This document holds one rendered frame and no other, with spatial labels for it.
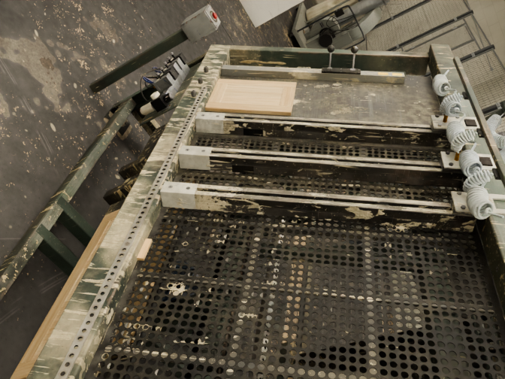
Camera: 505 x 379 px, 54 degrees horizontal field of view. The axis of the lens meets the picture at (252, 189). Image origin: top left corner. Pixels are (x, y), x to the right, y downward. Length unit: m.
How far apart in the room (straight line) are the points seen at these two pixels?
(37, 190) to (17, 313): 0.62
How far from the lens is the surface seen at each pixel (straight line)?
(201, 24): 2.84
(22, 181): 2.64
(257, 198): 1.71
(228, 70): 2.71
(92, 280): 1.56
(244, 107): 2.36
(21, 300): 2.45
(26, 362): 2.05
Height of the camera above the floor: 1.94
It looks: 25 degrees down
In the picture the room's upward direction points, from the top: 68 degrees clockwise
